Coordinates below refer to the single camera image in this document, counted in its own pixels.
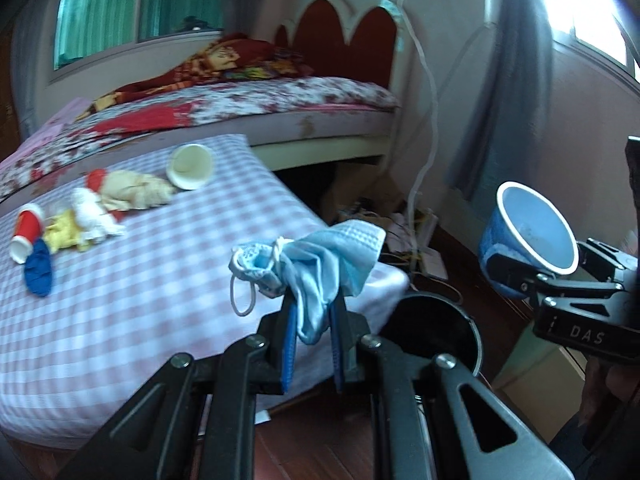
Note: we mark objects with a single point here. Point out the red and white headboard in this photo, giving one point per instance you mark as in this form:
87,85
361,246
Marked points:
340,40

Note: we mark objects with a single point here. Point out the grey curtain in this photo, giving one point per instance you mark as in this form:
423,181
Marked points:
505,85

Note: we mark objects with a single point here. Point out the pink cloth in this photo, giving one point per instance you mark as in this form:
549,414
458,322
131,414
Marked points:
55,125

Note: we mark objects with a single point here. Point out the person's right hand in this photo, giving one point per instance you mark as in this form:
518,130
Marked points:
595,390

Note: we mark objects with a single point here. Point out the black trash bin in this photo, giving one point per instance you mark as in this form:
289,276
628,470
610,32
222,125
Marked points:
425,320

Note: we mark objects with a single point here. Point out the blue face mask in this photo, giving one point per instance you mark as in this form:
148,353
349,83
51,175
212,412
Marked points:
325,255

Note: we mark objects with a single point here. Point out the white router with antennas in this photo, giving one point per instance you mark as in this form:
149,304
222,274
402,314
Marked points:
407,227

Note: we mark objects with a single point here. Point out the red printed blanket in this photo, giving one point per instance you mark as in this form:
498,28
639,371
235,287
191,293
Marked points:
210,62

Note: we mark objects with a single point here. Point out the white flat router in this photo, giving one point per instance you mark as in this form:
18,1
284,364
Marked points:
434,265

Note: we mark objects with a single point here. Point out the red paper cup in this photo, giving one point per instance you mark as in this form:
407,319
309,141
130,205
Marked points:
27,225

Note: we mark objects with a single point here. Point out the person's leg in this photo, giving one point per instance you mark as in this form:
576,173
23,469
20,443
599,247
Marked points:
600,440

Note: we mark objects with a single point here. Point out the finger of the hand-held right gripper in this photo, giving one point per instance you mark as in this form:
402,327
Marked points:
600,257
515,272

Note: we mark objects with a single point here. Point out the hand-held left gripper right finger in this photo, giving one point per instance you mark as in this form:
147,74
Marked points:
337,355

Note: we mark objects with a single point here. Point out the blue paper cup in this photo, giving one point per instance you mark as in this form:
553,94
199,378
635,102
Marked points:
535,230

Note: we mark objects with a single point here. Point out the white paper cup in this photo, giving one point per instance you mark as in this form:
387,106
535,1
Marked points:
189,166

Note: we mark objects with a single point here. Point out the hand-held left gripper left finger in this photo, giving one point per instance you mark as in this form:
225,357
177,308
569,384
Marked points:
289,345

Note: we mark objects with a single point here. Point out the white bed frame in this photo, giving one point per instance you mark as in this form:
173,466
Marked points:
320,135

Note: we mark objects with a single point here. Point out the checked tablecloth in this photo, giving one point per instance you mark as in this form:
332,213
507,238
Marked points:
150,285

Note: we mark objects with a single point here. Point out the cardboard box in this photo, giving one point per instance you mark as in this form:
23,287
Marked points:
360,195

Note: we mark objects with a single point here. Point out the bright window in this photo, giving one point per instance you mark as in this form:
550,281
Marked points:
590,0

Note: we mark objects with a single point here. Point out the blue textured pad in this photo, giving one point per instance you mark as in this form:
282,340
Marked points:
39,270

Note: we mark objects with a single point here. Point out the floral bed mattress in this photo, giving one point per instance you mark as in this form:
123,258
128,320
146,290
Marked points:
280,97

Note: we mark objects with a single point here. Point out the window with white frame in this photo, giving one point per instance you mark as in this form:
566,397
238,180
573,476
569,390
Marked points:
140,5

